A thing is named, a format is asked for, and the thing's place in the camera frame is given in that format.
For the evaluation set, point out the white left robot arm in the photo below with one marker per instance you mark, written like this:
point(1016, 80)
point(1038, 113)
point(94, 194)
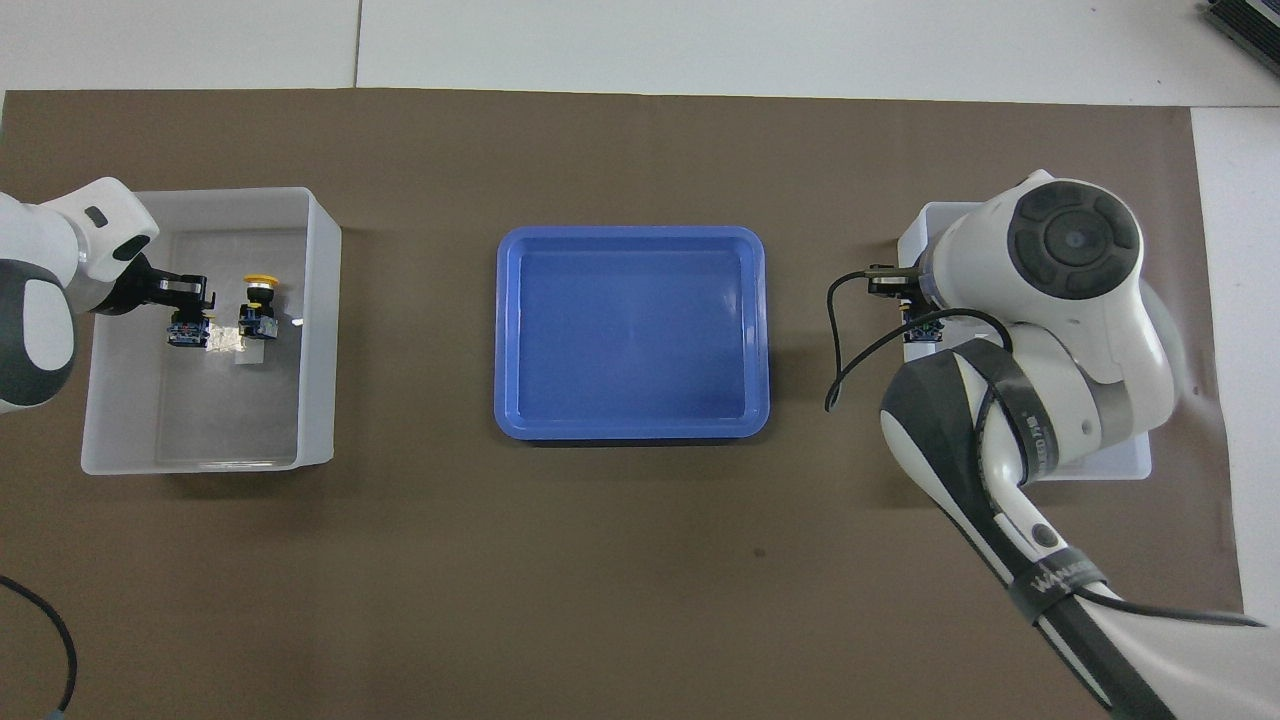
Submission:
point(40, 250)

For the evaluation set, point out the black ribbed device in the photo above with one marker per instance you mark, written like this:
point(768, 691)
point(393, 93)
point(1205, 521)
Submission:
point(1250, 20)

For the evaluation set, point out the light green push button switch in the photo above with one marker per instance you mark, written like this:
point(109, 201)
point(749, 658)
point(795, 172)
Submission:
point(925, 328)

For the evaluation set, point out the blue plastic tray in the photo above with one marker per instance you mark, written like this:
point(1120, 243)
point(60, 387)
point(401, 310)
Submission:
point(630, 340)

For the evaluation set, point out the brown paper table mat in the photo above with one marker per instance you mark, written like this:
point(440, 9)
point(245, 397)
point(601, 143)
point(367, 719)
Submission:
point(640, 580)

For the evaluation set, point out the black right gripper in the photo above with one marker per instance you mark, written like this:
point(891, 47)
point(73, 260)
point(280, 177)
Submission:
point(895, 286)

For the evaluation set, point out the translucent white plastic box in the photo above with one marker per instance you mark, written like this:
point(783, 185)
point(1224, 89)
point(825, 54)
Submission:
point(1125, 462)
point(200, 420)

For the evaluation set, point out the yellow push button switch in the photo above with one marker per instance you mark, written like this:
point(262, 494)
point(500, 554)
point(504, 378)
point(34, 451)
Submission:
point(188, 331)
point(262, 283)

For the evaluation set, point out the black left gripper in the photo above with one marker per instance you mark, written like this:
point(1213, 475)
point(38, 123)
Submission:
point(135, 290)

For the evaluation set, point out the small white box label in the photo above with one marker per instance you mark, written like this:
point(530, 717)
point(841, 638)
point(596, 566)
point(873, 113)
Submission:
point(252, 355)

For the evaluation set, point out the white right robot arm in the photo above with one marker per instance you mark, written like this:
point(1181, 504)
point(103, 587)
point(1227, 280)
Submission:
point(1060, 300)

